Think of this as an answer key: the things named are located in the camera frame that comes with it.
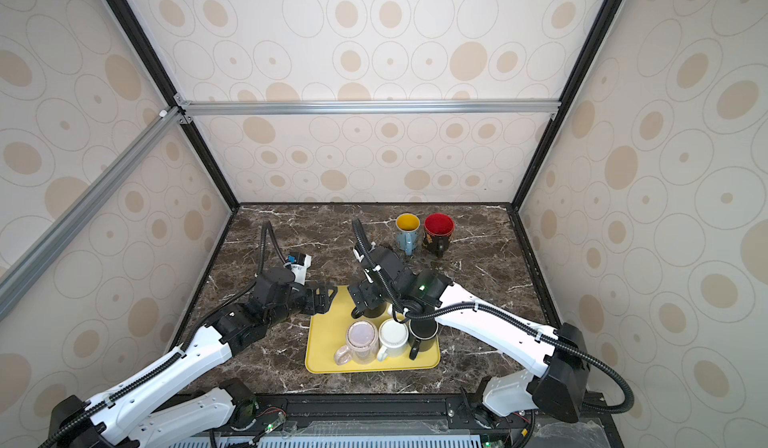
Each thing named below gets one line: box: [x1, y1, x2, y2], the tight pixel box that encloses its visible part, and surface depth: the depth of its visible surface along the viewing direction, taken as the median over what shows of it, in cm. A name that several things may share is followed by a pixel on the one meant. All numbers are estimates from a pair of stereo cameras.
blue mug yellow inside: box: [395, 213, 421, 256], surface depth 102 cm
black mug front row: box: [408, 318, 439, 360], surface depth 79 cm
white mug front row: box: [377, 318, 409, 362], surface depth 81 cm
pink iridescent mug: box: [334, 320, 379, 365], surface depth 78 cm
